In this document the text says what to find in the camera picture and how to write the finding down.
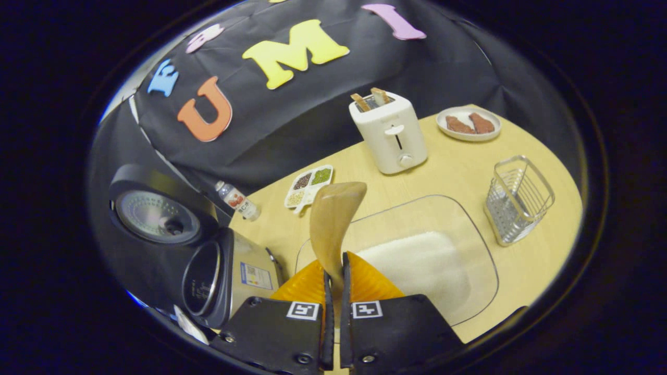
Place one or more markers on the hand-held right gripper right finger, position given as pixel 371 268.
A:
pixel 345 333

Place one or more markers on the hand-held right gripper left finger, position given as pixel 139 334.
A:
pixel 329 333

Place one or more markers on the grey rice cooker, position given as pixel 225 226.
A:
pixel 245 255

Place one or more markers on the wooden spoon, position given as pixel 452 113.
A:
pixel 333 219

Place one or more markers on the clear glass dish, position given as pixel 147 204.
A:
pixel 417 213

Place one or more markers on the white divided grain plate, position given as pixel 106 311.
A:
pixel 307 187

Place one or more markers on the small clear bottle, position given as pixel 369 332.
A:
pixel 239 202

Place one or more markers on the white toaster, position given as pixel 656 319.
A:
pixel 391 146

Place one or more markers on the white round plate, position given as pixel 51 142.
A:
pixel 464 136

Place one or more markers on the toasted bread slice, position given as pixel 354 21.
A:
pixel 380 96
pixel 360 102

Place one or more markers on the brown meat piece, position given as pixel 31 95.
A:
pixel 483 124
pixel 458 125

